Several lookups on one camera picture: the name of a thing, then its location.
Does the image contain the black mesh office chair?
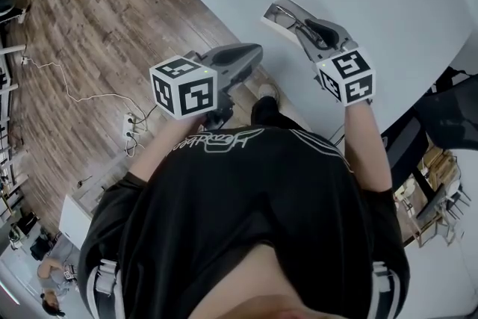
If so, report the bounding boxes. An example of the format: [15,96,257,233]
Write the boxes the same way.
[380,66,478,195]

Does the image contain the white power strip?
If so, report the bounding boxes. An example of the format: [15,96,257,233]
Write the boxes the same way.
[122,113,136,141]

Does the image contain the white power cable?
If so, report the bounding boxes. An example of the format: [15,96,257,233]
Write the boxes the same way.
[22,55,147,117]

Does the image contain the black cable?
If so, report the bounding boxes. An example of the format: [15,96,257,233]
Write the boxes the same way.
[133,104,160,125]

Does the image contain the white desk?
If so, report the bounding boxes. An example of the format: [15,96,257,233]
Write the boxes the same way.
[59,193,95,248]

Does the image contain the grey shoulder strap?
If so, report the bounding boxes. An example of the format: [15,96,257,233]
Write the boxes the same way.
[95,259,120,311]
[371,261,394,319]

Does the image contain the wooden crate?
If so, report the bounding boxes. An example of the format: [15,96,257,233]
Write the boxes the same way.
[421,147,459,184]

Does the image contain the person's white shoe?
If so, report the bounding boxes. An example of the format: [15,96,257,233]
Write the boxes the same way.
[257,83,280,102]

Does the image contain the white tray with glasses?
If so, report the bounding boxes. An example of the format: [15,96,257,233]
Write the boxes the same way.
[260,0,326,48]

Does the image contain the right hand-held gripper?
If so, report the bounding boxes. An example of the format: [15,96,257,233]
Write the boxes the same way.
[294,19,376,108]

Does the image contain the person's left forearm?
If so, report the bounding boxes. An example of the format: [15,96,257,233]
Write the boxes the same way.
[128,117,202,191]

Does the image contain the person's black shirt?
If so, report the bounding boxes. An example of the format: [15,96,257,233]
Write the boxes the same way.
[78,125,412,319]

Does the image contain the thin metal-framed eyeglasses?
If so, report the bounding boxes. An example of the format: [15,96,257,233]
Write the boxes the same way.
[270,3,329,49]

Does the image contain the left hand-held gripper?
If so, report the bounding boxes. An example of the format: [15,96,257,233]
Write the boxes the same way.
[149,43,264,125]

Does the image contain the person's black trouser leg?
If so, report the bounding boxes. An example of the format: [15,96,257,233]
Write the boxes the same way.
[250,96,311,132]

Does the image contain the person's right forearm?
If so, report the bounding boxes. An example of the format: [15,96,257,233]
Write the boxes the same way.
[342,102,394,195]

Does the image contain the white metal rack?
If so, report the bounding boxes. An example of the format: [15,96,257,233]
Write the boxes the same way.
[0,43,30,206]

